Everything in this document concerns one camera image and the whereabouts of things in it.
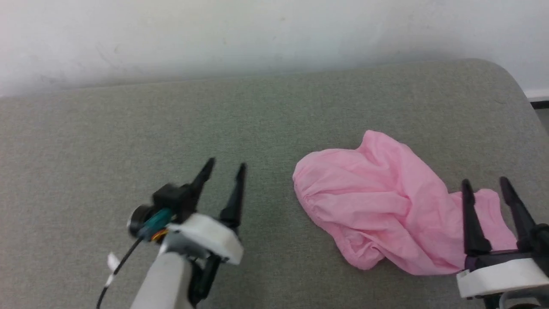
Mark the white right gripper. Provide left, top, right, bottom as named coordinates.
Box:
left=456, top=177, right=549, bottom=299

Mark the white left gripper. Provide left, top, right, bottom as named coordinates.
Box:
left=161, top=158, right=247, bottom=306

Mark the pink garment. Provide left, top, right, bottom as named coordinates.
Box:
left=293, top=130, right=518, bottom=276

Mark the white and black baseboard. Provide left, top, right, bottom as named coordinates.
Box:
left=524, top=89, right=549, bottom=108

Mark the teal cable connector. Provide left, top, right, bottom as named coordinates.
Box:
left=138, top=208, right=173, bottom=242

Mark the thin black cable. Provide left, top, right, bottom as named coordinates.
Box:
left=97, top=237, right=143, bottom=309

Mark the white cable tag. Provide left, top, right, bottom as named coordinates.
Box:
left=106, top=252, right=121, bottom=287

